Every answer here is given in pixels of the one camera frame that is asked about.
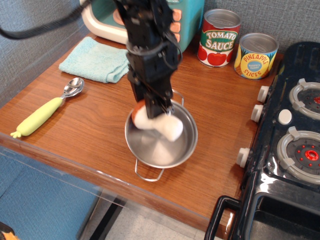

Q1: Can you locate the tomato sauce can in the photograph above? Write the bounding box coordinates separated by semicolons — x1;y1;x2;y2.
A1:
197;8;242;67

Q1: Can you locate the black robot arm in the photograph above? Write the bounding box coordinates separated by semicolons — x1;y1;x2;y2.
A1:
115;0;183;119

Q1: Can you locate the teal toy microwave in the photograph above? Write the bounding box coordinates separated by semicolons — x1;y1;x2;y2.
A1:
81;0;205;51

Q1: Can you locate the black cable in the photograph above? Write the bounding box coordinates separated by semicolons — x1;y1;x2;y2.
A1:
0;0;92;40

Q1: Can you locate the spoon with green handle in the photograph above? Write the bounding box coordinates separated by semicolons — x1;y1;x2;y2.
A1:
10;77;85;139

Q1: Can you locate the light blue folded cloth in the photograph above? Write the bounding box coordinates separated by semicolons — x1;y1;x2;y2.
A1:
58;37;129;84

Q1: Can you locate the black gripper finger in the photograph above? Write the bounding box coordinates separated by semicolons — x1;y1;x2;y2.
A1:
143;91;174;119

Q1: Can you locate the orange object at corner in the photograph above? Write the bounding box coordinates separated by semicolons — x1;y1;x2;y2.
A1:
0;222;19;240

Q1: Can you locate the brown plush mushroom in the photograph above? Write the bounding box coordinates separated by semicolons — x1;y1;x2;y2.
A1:
131;100;184;142

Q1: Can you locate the silver metal pot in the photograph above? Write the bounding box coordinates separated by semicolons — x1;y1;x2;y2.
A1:
124;99;198;171

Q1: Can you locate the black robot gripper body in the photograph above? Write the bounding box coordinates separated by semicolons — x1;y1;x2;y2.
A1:
126;39;181;100

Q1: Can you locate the pineapple slices can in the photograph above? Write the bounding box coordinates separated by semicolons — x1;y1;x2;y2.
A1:
234;32;279;80

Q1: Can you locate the black toy stove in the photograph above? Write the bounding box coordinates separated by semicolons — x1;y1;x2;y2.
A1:
205;41;320;240

